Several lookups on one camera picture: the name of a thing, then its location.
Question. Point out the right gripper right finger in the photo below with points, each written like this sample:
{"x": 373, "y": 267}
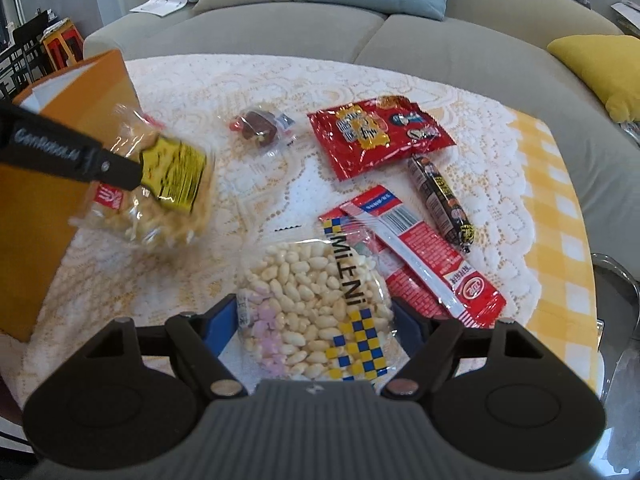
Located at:
{"x": 498, "y": 395}

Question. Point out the red white sausage packet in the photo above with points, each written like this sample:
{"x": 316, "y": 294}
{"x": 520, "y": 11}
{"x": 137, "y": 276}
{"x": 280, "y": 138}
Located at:
{"x": 418, "y": 265}

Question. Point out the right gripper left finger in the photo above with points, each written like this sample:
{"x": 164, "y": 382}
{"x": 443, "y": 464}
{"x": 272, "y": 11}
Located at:
{"x": 132, "y": 393}

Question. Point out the puffed rice cake packet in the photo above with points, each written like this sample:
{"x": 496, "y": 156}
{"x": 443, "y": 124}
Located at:
{"x": 316, "y": 307}

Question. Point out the grey green sofa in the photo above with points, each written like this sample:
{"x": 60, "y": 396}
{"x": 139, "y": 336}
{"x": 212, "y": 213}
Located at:
{"x": 497, "y": 48}

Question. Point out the waffle snack yellow label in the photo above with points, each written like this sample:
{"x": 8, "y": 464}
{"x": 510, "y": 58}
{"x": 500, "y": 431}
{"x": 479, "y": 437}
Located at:
{"x": 172, "y": 205}

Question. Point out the yellow cushion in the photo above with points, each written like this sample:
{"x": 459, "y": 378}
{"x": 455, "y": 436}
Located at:
{"x": 609, "y": 66}

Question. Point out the glass side table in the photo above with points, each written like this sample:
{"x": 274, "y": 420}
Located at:
{"x": 618, "y": 322}

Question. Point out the red chip bag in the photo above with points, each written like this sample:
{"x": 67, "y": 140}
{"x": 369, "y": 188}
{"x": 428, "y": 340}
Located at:
{"x": 360, "y": 136}

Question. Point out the black dining chair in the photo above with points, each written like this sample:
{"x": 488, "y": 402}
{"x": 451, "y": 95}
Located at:
{"x": 26, "y": 60}

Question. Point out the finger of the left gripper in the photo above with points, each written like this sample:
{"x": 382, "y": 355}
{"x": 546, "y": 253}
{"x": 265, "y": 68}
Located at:
{"x": 115, "y": 170}

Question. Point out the white booklet on sofa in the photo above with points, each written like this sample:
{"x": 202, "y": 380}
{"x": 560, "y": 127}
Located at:
{"x": 162, "y": 8}

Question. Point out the red yellow stools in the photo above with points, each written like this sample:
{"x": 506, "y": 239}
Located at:
{"x": 63, "y": 44}

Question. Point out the small chocolate cake packet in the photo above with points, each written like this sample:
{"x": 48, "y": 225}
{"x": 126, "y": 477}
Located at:
{"x": 263, "y": 125}

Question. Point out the dark sausage stick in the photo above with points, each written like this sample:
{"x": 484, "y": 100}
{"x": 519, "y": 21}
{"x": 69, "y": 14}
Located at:
{"x": 450, "y": 219}

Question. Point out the white lace tablecloth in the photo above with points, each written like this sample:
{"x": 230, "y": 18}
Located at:
{"x": 261, "y": 192}

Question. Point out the pile of books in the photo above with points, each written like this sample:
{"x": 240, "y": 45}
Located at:
{"x": 627, "y": 15}

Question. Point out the yellow checked tablecloth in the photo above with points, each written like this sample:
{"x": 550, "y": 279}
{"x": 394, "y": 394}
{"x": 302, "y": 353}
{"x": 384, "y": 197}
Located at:
{"x": 565, "y": 318}

